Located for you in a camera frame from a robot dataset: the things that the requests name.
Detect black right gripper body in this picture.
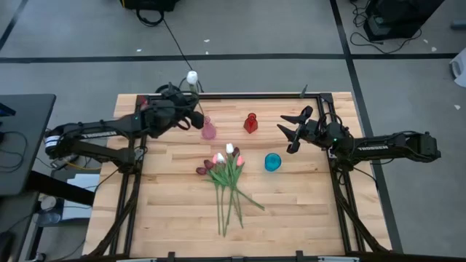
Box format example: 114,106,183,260
286,119,331,154

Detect clear water bottle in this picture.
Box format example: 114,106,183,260
35,211,63,226

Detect black desk foot bar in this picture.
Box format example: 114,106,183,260
27,170,96,207

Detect white round object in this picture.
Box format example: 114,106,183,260
39,196,58,212

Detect thin black desk cables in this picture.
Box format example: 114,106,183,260
0,130,29,172

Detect white box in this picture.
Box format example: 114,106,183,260
60,173,101,221

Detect blue glass vase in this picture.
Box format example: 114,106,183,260
264,152,283,172

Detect black power adapter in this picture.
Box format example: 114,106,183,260
50,156,79,170

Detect long black floor cable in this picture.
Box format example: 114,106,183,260
159,17,205,94

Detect pink artificial tulip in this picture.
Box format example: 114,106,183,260
224,155,245,234
212,154,223,236

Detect pink glass vase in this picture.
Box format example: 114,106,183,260
201,116,217,141

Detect black aluminium table frame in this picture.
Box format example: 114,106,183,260
85,92,394,262

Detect coiled black cable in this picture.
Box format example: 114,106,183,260
155,83,180,95

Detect black equipment case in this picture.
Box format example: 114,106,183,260
119,0,181,12

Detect tangled black floor cables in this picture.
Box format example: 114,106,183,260
349,0,424,55

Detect black cable loop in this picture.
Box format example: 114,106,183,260
135,8,165,28

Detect black equipment box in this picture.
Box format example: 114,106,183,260
363,0,446,42

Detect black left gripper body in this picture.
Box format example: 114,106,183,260
144,94,193,140

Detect white plastic object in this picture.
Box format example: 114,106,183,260
449,47,466,89

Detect yellow cable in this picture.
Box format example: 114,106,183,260
63,159,103,172

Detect red glass vase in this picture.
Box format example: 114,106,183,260
242,112,259,135

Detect black desk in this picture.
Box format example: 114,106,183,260
0,93,58,198

